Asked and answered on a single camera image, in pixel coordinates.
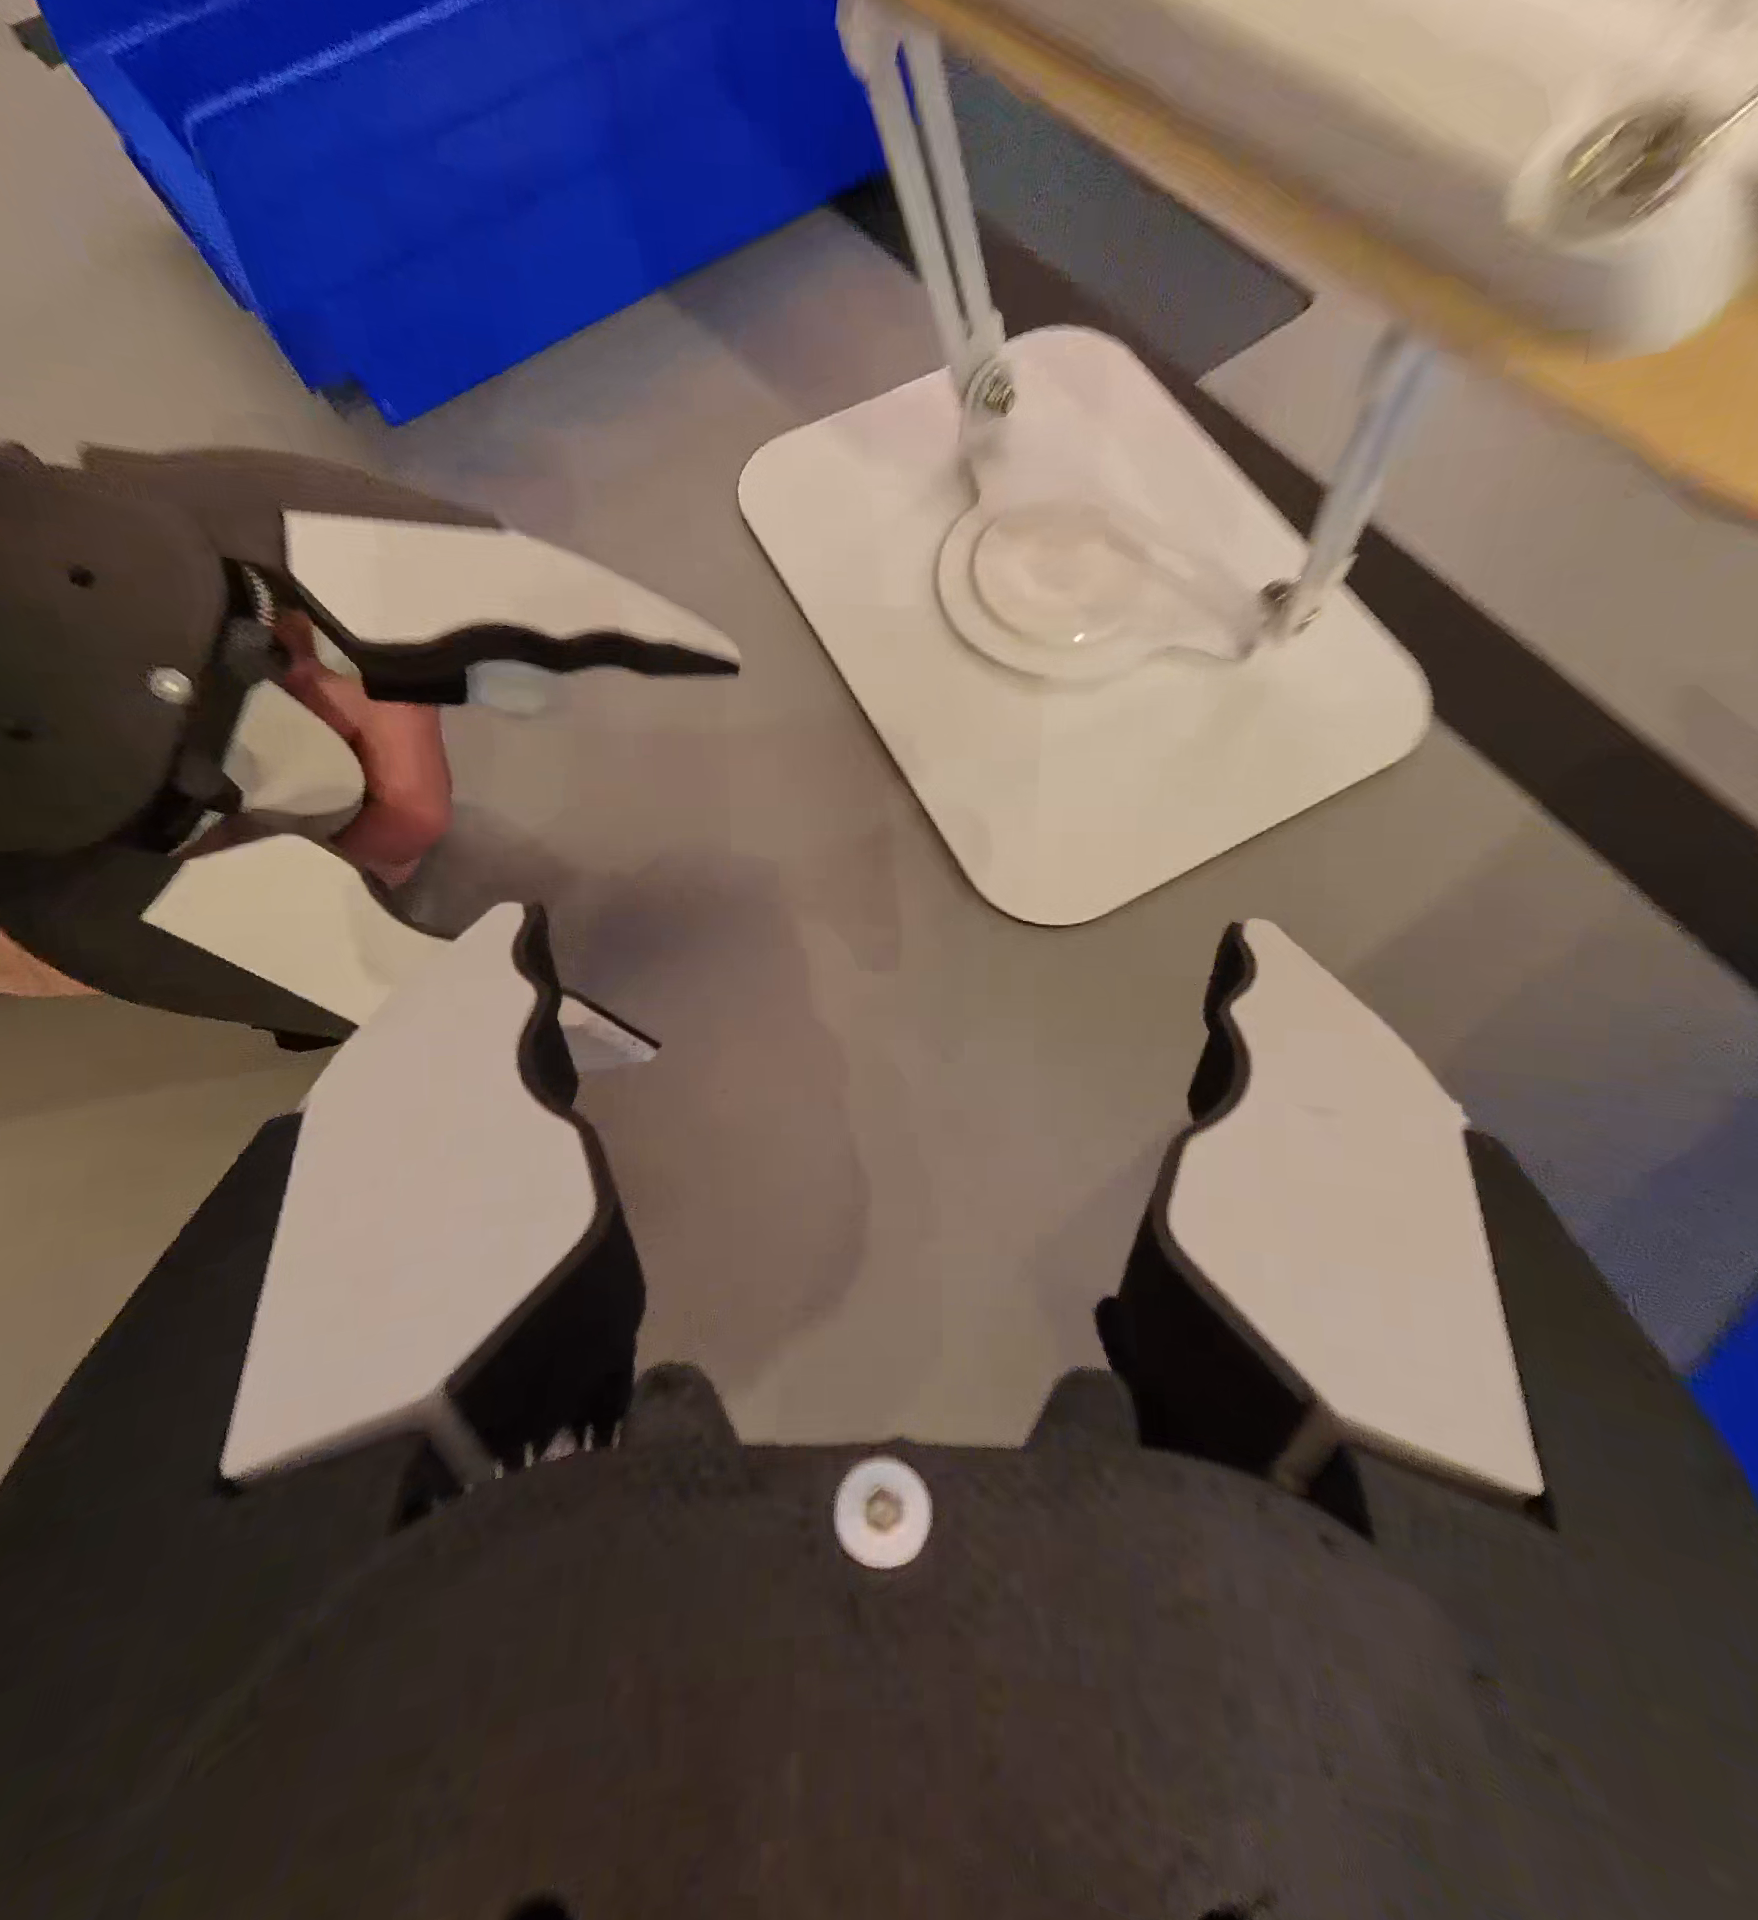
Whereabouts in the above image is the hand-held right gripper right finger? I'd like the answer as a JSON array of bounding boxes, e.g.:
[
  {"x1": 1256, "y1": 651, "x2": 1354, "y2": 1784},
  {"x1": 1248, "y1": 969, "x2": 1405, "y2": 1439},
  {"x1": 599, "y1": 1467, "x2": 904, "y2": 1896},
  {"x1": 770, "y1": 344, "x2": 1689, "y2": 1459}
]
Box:
[{"x1": 1095, "y1": 919, "x2": 1549, "y2": 1518}]

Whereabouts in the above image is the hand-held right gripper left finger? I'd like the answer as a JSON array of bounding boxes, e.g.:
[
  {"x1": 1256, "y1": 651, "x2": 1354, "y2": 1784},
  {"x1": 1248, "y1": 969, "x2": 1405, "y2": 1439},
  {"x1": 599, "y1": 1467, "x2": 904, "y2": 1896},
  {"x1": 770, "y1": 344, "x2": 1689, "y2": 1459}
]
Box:
[{"x1": 220, "y1": 907, "x2": 649, "y2": 1490}]

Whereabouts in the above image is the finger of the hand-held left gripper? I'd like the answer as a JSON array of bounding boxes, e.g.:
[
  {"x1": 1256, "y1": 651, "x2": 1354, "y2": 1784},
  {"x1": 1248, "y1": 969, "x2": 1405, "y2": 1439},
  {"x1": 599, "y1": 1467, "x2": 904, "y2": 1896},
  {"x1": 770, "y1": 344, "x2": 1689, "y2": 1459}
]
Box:
[
  {"x1": 141, "y1": 833, "x2": 662, "y2": 1076},
  {"x1": 279, "y1": 510, "x2": 745, "y2": 715}
]

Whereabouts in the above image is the person's left hand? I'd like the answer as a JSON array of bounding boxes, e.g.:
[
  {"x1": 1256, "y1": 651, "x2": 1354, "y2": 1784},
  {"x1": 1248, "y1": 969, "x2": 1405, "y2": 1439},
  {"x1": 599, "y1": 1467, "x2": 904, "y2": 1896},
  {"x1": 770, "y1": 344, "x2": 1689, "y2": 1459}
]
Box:
[{"x1": 274, "y1": 654, "x2": 462, "y2": 891}]

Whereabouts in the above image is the clear round stand foot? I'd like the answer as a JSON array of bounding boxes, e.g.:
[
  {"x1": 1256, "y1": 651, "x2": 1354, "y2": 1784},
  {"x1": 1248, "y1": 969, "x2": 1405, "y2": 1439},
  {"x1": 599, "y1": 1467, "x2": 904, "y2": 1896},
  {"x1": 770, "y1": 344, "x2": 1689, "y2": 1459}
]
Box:
[{"x1": 934, "y1": 481, "x2": 1271, "y2": 687}]

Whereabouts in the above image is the wooden display board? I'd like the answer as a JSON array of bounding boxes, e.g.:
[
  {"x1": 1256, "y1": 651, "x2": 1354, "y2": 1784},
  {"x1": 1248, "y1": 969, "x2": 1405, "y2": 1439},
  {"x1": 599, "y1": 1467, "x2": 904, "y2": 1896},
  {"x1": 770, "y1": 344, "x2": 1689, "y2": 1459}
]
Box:
[{"x1": 880, "y1": 0, "x2": 1758, "y2": 543}]

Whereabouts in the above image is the printed paper sheet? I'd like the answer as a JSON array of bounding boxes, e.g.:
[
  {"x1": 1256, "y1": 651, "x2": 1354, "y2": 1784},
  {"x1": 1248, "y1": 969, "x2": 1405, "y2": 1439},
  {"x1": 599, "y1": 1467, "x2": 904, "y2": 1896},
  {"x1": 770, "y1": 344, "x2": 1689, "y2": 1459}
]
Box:
[{"x1": 983, "y1": 0, "x2": 1758, "y2": 356}]

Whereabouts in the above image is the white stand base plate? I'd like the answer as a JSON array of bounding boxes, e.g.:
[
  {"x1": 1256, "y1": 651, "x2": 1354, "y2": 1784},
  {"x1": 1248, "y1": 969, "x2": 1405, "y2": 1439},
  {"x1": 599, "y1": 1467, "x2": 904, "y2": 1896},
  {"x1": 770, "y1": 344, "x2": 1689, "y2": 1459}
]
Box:
[{"x1": 737, "y1": 324, "x2": 1436, "y2": 932}]

